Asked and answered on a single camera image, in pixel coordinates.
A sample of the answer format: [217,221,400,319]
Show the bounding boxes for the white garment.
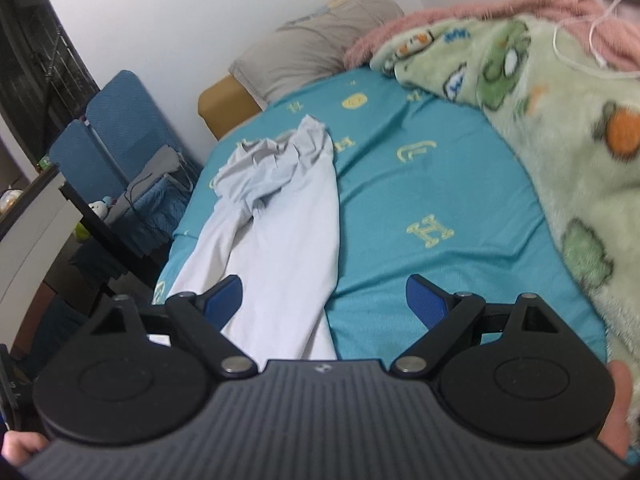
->
[158,116,340,366]

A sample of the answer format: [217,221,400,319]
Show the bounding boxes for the blue folding chair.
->
[49,70,201,256]

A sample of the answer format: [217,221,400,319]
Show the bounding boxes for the person's right hand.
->
[0,358,637,466]

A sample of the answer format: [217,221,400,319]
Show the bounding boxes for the teal patterned bed sheet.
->
[154,68,606,363]

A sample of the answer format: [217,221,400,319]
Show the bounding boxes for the white desk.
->
[1,166,80,346]

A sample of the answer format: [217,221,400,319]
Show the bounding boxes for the yellow bed headboard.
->
[198,75,262,140]

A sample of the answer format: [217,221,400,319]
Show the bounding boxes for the green cartoon fleece blanket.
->
[370,14,639,364]

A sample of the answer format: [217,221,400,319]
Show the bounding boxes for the grey pillow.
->
[229,0,404,107]

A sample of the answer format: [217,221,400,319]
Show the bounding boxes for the pink fleece blanket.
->
[342,0,640,73]

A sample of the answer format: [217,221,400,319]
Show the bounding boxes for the dark window frame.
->
[1,0,100,162]

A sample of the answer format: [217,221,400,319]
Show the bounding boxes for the white charging cable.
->
[552,0,640,79]

